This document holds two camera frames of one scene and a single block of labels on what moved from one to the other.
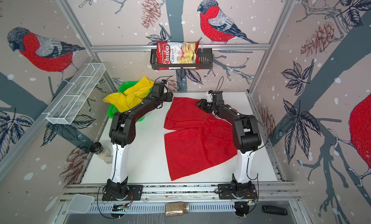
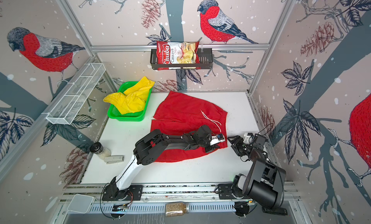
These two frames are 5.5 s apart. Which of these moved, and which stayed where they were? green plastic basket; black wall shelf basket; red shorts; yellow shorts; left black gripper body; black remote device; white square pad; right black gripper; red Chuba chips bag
Moved: left black gripper body; red shorts; right black gripper
Stayed: red Chuba chips bag; black wall shelf basket; black remote device; white square pad; yellow shorts; green plastic basket
